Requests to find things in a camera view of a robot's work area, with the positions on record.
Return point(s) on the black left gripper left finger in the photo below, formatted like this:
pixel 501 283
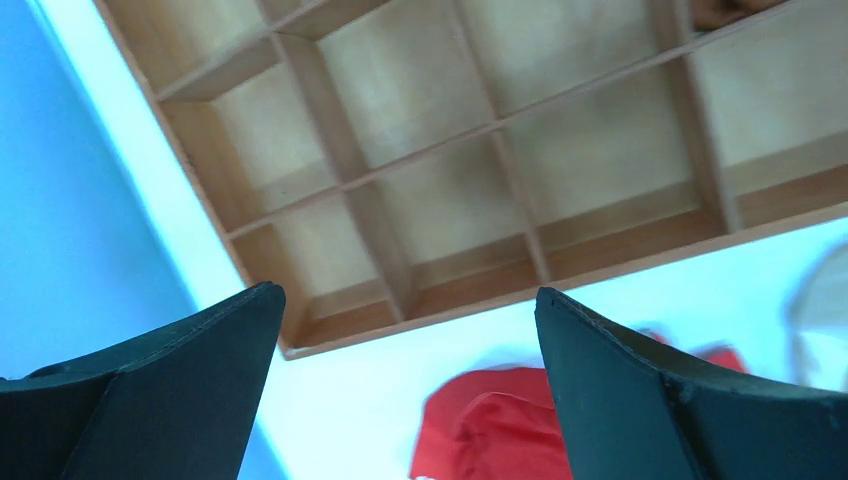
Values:
pixel 177 402

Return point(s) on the orange-brown rolled underwear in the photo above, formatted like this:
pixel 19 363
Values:
pixel 710 15

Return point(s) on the wooden compartment tray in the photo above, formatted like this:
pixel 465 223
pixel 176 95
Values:
pixel 396 164

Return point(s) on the cream beige underwear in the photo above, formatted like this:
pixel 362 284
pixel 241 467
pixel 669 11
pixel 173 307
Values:
pixel 817 323

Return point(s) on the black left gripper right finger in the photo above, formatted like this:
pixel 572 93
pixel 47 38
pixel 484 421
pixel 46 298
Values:
pixel 631 407

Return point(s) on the red underwear white band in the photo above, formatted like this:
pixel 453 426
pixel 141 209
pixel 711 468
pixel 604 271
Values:
pixel 496 423

